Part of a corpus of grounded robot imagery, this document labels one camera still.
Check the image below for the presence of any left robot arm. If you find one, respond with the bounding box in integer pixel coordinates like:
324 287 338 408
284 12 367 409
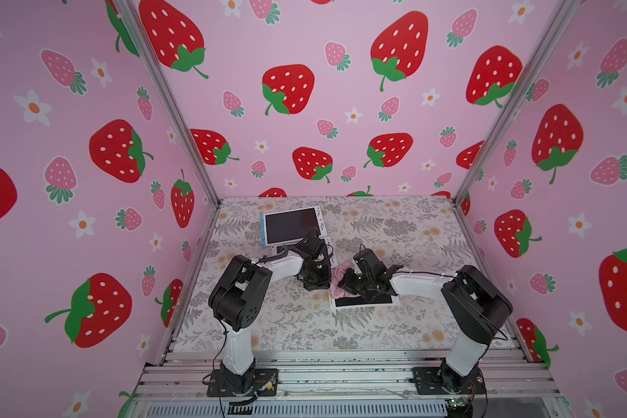
208 233 334 395

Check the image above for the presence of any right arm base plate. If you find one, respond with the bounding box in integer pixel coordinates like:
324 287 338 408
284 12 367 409
410 364 487 396

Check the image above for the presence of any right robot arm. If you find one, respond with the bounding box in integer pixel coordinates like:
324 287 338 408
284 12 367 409
338 248 513 391

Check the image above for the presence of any pink fluffy cloth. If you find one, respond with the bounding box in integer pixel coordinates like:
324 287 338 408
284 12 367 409
330 262 357 300

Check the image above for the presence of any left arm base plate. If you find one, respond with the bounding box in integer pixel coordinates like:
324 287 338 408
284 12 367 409
207 367 279 398

